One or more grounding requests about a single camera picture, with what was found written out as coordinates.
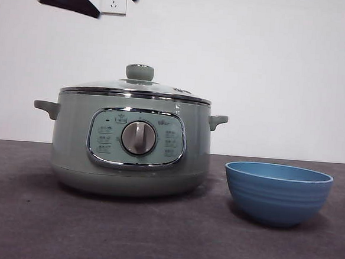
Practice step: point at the glass lid with green knob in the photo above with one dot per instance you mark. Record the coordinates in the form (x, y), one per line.
(139, 74)

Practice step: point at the pale green electric steamer pot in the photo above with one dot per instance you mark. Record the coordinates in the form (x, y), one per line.
(70, 146)

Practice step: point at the blue ribbed bowl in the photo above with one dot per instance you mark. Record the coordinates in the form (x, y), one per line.
(277, 199)

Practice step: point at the white wall socket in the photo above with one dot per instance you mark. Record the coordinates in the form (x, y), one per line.
(113, 6)

